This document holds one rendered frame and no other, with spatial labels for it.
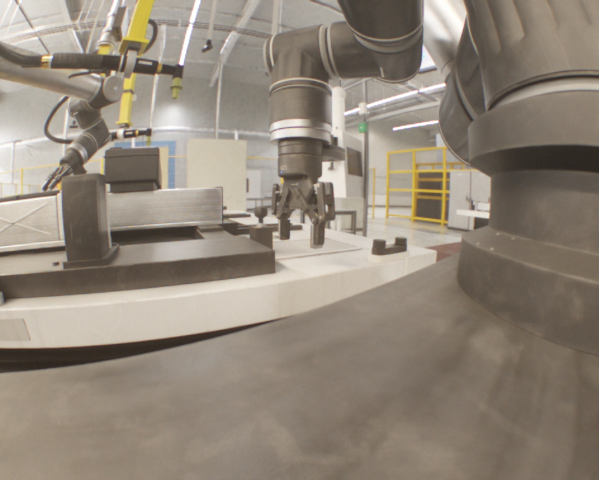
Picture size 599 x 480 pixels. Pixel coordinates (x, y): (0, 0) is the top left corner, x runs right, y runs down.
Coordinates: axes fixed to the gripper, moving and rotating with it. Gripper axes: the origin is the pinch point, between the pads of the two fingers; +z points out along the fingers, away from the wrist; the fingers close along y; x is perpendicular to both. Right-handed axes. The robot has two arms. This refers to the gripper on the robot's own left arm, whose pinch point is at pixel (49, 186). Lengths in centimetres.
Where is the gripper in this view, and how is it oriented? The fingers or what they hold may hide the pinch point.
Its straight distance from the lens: 106.8
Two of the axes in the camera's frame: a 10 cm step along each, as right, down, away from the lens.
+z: -0.3, 7.6, -6.4
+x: 0.1, 6.4, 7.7
